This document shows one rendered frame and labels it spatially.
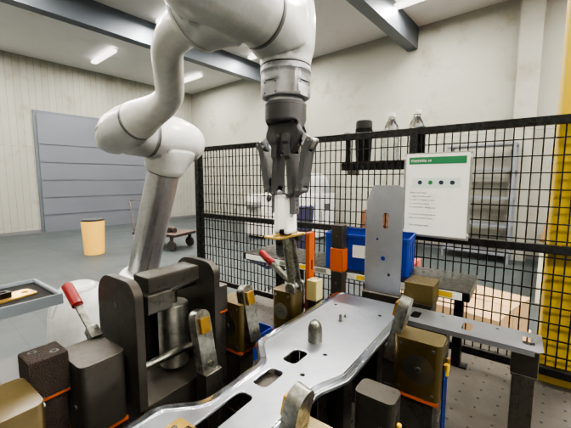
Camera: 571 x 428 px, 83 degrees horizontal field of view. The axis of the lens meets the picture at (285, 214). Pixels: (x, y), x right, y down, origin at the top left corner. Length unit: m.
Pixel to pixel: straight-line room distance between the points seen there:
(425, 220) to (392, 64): 6.57
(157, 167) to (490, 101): 6.41
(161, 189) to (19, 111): 9.38
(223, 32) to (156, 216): 0.73
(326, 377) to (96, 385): 0.38
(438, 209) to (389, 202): 0.29
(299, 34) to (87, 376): 0.62
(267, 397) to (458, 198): 0.94
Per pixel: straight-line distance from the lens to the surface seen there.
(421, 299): 1.03
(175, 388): 0.72
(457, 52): 7.34
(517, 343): 0.91
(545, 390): 1.41
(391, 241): 1.05
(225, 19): 0.50
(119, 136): 0.94
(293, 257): 0.91
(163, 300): 0.64
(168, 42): 0.59
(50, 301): 0.67
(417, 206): 1.30
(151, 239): 1.16
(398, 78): 7.58
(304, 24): 0.60
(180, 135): 1.04
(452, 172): 1.28
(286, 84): 0.58
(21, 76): 10.57
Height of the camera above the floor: 1.36
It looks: 6 degrees down
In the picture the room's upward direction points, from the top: straight up
